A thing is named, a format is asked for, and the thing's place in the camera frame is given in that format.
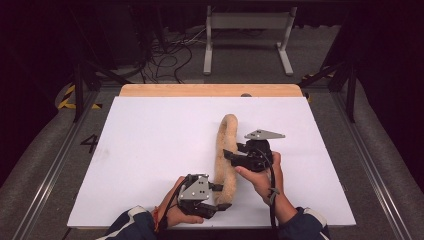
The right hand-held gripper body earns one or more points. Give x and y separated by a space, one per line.
258 156

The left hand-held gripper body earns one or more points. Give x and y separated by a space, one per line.
196 195

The long tan bread loaf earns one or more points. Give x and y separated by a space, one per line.
226 133

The person's right hand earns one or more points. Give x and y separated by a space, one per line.
263 183

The person's left hand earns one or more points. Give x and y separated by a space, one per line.
171 213

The dark round table grommet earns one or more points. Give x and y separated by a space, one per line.
246 95

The yellow black hazard tape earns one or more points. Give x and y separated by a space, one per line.
68 100
316 75

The black metal stand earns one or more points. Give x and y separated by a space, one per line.
78 90
350 90

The aluminium floor rail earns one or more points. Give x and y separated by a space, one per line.
373 166
56 163

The white metal desk frame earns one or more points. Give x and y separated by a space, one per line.
250 20

